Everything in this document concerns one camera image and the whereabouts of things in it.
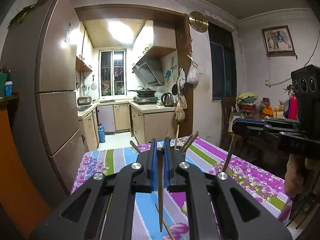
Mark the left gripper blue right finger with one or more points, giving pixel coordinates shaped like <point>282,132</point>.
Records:
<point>167,163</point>

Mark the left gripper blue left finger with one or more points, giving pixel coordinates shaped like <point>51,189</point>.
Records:
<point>153,164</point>

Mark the wooden chopstick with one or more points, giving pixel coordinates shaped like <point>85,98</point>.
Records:
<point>230,152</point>
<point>195,136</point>
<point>186,144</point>
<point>160,184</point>
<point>135,146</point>
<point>176,136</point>
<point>165,223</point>

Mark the kitchen window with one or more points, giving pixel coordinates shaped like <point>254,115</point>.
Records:
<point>112,73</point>

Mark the person right hand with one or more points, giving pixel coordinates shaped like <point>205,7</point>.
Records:
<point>302,176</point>

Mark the red thermos bottle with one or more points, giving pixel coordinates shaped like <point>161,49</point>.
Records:
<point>293,109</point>

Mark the floral striped tablecloth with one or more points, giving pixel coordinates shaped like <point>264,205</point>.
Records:
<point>265,188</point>

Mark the stainless electric kettle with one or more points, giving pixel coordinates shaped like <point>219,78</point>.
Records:
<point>167,99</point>

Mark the wooden chair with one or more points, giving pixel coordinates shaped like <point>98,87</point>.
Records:
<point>229,114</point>

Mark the potted plant red pot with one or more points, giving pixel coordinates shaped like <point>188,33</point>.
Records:
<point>247,101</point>

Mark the black wok on stove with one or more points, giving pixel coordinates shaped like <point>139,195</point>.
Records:
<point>144,92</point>

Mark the blue water jug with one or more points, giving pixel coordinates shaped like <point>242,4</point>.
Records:
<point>101,133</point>

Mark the hanging white plastic bag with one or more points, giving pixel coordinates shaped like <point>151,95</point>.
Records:
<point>193,74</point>

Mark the steel range hood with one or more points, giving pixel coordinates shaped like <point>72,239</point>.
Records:
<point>150,70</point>

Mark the framed elephant picture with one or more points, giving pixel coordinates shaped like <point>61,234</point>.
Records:
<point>278,41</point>

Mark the dark curtained window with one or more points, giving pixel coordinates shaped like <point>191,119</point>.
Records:
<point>222,52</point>

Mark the orange wooden cabinet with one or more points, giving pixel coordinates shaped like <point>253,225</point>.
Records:
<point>19,198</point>

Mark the brown three-door refrigerator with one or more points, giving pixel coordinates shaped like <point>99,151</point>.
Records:
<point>40,52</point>

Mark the blue white cup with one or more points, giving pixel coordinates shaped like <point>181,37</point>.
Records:
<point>8,88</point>

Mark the green box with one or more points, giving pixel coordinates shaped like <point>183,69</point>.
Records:
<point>3,79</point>

